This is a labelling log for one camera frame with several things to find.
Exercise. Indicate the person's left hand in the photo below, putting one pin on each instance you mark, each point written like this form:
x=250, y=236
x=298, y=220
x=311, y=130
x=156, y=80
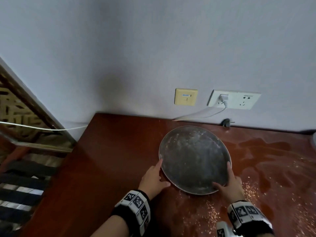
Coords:
x=151, y=180

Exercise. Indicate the person's right hand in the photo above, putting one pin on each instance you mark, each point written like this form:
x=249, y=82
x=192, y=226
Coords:
x=233, y=190

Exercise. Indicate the round grey metal tray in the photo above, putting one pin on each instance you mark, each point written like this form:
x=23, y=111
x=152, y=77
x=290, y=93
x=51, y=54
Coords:
x=195, y=157

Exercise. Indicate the person's left forearm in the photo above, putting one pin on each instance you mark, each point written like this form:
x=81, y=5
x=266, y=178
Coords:
x=111, y=228

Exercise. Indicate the black wristband with marker tags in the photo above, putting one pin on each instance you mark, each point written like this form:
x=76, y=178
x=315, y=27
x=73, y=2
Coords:
x=247, y=214
x=133, y=207

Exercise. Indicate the black power plug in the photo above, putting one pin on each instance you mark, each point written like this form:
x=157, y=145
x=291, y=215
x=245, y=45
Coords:
x=226, y=122

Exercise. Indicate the white power plug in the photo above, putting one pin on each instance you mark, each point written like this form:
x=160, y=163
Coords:
x=223, y=98

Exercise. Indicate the silver desk lamp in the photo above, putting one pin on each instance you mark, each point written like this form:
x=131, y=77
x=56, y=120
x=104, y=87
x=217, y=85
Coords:
x=314, y=140

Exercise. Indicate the white paper sheet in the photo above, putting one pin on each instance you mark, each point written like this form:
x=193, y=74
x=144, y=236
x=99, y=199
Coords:
x=24, y=190

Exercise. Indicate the gold lattice screen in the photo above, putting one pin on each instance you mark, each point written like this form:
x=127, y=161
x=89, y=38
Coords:
x=14, y=108

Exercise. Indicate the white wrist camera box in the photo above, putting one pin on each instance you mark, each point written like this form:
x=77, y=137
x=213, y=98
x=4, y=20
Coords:
x=222, y=230

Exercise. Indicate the beige wall plate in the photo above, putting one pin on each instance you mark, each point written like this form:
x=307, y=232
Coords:
x=185, y=97

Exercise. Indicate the white wall power socket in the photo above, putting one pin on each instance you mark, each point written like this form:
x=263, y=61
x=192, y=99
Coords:
x=242, y=99

